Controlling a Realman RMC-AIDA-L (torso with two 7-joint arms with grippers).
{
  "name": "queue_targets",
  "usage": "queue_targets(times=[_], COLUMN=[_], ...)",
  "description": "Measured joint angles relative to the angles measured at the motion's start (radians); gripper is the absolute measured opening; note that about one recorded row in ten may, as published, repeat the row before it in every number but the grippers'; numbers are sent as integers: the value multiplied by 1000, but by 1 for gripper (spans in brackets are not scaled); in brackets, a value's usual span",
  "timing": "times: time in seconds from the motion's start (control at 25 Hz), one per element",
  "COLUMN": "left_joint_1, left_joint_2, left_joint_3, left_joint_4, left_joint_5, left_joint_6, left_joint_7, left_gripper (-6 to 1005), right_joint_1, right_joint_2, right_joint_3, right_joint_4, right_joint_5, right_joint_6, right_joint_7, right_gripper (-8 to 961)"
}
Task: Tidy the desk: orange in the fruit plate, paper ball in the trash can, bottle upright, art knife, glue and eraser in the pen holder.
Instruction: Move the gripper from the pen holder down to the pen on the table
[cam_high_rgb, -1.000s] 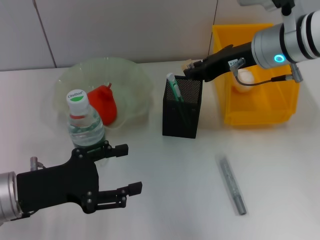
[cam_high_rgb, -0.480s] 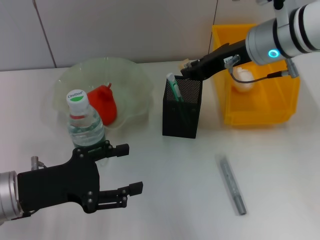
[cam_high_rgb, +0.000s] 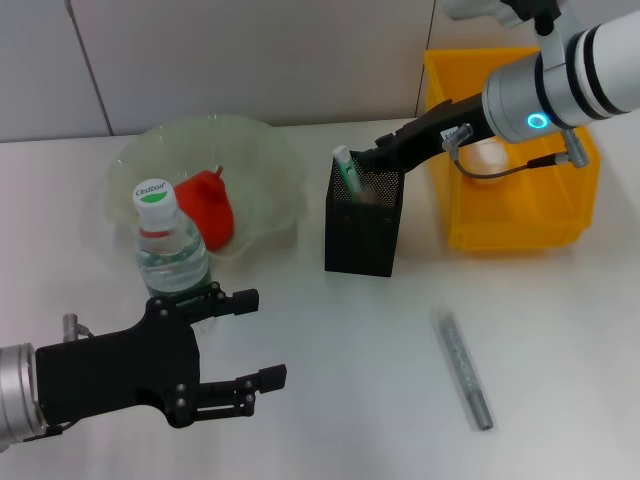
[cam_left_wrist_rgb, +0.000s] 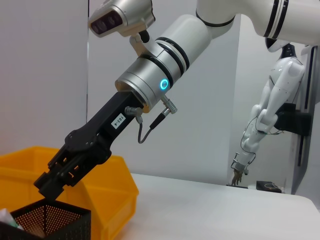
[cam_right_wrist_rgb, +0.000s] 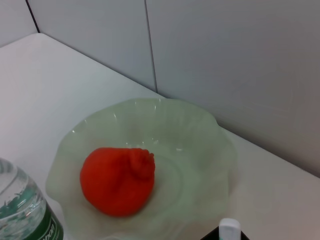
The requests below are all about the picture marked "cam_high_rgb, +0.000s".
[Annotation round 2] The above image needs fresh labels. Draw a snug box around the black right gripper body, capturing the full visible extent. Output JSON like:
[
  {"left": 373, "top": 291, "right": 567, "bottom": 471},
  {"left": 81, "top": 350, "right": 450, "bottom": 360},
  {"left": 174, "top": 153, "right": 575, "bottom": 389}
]
[{"left": 373, "top": 93, "right": 495, "bottom": 175}]

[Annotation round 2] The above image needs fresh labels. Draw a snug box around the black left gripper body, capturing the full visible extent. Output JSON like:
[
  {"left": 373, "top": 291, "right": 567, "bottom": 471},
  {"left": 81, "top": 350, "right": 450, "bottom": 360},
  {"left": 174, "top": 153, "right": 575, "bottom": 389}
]
[{"left": 35, "top": 296, "right": 203, "bottom": 430}]

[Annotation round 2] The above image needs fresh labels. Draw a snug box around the green utility knife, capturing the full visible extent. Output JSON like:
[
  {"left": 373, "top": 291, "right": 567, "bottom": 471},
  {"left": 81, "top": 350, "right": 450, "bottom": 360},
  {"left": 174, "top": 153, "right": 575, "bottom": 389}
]
[{"left": 332, "top": 144, "right": 372, "bottom": 207}]

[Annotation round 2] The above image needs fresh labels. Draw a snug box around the white paper ball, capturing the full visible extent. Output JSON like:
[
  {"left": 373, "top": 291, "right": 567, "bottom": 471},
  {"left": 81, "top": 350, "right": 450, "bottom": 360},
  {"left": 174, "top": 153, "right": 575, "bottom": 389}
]
[{"left": 461, "top": 138, "right": 512, "bottom": 187}]

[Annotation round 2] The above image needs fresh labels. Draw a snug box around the clear water bottle green label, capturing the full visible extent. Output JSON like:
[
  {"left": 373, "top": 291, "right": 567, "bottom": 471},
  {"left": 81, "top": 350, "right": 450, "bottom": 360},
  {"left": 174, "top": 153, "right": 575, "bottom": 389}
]
[{"left": 133, "top": 178, "right": 214, "bottom": 331}]

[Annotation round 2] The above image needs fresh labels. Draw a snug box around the orange knitted toy fruit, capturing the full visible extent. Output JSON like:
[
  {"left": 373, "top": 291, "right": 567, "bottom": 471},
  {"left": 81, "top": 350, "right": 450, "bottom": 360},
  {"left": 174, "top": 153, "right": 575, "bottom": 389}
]
[{"left": 174, "top": 167, "right": 236, "bottom": 253}]

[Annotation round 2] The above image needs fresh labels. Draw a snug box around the grey pen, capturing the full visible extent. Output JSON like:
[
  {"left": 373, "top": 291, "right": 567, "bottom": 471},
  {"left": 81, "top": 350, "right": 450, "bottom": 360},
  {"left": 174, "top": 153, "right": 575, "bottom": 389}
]
[{"left": 431, "top": 305, "right": 498, "bottom": 433}]

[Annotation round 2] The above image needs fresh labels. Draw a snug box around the black mesh pen holder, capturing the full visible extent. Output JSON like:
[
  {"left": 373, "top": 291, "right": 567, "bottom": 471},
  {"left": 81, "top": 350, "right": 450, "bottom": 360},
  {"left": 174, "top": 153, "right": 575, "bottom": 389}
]
[{"left": 323, "top": 148, "right": 407, "bottom": 279}]

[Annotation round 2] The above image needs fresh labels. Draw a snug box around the green glass fruit plate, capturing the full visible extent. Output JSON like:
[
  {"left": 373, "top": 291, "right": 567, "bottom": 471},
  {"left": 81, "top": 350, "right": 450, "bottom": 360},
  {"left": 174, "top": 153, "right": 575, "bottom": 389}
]
[{"left": 105, "top": 114, "right": 307, "bottom": 262}]

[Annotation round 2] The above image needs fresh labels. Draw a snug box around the yellow plastic bin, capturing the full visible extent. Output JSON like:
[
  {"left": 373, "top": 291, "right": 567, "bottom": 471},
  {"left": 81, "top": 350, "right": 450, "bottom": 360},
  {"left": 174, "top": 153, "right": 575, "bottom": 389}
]
[{"left": 422, "top": 46, "right": 602, "bottom": 253}]

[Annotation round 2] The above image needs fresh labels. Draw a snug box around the right wrist cable with plug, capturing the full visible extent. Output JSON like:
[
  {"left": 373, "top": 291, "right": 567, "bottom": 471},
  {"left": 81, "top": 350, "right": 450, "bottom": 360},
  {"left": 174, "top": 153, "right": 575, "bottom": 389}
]
[{"left": 441, "top": 122, "right": 590, "bottom": 178}]

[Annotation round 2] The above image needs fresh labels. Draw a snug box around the wrist cable with plug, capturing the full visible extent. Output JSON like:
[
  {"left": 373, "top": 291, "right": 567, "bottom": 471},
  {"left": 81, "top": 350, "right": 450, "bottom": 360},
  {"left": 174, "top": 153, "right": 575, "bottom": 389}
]
[
  {"left": 441, "top": 122, "right": 590, "bottom": 178},
  {"left": 19, "top": 312, "right": 97, "bottom": 441}
]

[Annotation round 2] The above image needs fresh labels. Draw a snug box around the left wrist cable with plug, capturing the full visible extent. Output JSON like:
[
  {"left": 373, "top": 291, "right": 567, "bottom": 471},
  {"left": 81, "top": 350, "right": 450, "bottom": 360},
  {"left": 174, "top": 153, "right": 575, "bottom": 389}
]
[{"left": 19, "top": 312, "right": 97, "bottom": 441}]

